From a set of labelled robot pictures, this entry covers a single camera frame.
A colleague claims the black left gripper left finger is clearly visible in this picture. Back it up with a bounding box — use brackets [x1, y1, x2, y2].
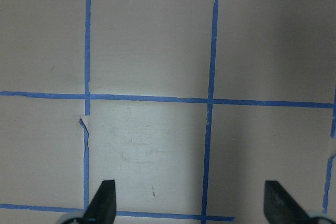
[82, 180, 117, 224]

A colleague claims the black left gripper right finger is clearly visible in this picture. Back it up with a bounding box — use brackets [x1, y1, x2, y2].
[264, 180, 310, 224]

